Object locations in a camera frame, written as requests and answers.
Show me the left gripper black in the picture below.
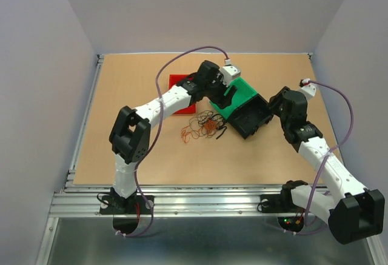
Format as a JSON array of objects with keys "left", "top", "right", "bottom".
[{"left": 204, "top": 72, "right": 236, "bottom": 110}]

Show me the green plastic bin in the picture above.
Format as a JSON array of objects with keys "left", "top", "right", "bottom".
[{"left": 210, "top": 77, "right": 258, "bottom": 120}]

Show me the black plastic bin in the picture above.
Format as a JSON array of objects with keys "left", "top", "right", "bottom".
[{"left": 227, "top": 94, "right": 273, "bottom": 139}]

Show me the orange black cable bundle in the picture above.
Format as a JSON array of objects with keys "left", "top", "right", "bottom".
[{"left": 180, "top": 109, "right": 229, "bottom": 144}]

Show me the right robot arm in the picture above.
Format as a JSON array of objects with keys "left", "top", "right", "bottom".
[{"left": 268, "top": 81, "right": 385, "bottom": 244}]

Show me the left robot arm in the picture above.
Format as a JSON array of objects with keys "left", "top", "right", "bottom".
[{"left": 108, "top": 60, "right": 241, "bottom": 214}]

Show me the red plastic bin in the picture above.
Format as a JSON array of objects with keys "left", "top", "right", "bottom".
[{"left": 168, "top": 73, "right": 198, "bottom": 116}]

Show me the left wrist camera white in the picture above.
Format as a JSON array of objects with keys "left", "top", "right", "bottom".
[{"left": 219, "top": 65, "right": 241, "bottom": 86}]

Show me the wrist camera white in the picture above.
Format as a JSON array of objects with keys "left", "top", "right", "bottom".
[
  {"left": 219, "top": 65, "right": 241, "bottom": 86},
  {"left": 298, "top": 78, "right": 317, "bottom": 101}
]

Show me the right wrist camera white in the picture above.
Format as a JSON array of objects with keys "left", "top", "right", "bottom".
[{"left": 298, "top": 78, "right": 317, "bottom": 101}]

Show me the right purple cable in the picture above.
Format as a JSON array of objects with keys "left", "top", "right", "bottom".
[{"left": 283, "top": 79, "right": 355, "bottom": 236}]

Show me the purple cable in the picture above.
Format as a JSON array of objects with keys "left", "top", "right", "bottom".
[
  {"left": 114, "top": 45, "right": 231, "bottom": 239},
  {"left": 283, "top": 79, "right": 355, "bottom": 236}
]

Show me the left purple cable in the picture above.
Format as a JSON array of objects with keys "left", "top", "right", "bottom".
[{"left": 114, "top": 45, "right": 231, "bottom": 239}]

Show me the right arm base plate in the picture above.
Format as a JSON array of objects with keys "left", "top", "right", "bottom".
[{"left": 256, "top": 193, "right": 307, "bottom": 213}]

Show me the aluminium rail frame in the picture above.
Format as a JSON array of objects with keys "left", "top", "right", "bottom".
[{"left": 37, "top": 53, "right": 377, "bottom": 264}]

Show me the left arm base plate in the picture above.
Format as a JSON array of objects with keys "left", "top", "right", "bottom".
[{"left": 96, "top": 193, "right": 151, "bottom": 215}]

